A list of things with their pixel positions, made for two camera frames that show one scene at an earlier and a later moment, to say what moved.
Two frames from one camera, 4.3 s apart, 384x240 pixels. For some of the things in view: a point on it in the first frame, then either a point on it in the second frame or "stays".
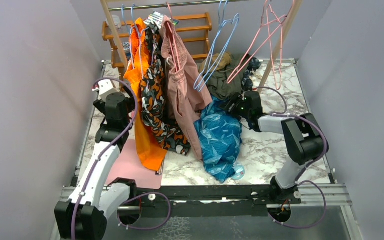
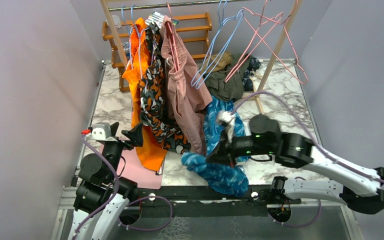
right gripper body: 238,108 to 241,146
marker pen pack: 158,18 stays
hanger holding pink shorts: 170,37 stays
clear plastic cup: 116,21 stays
